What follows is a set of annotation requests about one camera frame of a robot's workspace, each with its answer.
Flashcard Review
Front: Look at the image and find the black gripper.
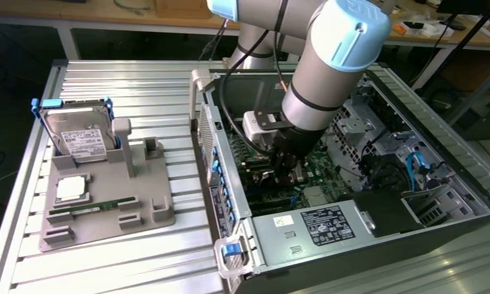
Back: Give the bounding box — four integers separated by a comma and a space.
269, 125, 326, 168

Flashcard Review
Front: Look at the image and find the dark RAM stick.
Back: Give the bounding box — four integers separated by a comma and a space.
248, 161, 276, 176

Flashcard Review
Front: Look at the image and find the green motherboard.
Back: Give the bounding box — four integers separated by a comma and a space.
228, 118, 354, 215

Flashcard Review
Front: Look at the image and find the silver chipset heatsink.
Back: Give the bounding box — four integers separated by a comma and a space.
304, 186, 332, 208

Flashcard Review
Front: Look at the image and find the long black expansion slot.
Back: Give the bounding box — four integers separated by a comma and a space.
253, 204, 290, 215

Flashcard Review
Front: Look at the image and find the black plastic shroud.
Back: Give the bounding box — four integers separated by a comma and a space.
338, 191, 428, 239

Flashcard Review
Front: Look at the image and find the grey power supply unit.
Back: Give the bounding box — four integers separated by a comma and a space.
250, 200, 380, 267

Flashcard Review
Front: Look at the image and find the grey disk bay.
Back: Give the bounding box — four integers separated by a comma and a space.
402, 183, 466, 229

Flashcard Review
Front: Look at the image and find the black open PC case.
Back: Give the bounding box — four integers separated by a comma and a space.
189, 69, 490, 294

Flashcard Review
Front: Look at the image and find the orange white small box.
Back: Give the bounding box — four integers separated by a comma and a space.
392, 20, 424, 37

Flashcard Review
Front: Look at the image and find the black box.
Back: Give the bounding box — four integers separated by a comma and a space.
453, 97, 490, 140

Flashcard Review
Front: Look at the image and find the grey parts rack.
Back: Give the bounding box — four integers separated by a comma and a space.
38, 118, 177, 252

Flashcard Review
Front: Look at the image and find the hard disk in blue caddy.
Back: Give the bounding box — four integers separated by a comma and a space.
30, 95, 116, 163

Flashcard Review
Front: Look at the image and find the green RAM stick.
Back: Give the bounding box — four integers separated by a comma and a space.
48, 197, 136, 215

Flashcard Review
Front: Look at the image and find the silver CPU chip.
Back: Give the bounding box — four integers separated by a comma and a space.
56, 176, 93, 203

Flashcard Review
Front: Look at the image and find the black monitor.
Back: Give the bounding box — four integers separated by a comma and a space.
434, 0, 490, 16

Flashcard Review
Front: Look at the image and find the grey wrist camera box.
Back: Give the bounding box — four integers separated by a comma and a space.
240, 110, 289, 148

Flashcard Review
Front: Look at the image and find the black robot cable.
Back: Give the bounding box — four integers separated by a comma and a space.
221, 0, 290, 154

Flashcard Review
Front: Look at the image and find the blue wire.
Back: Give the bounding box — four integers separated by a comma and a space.
406, 151, 430, 193

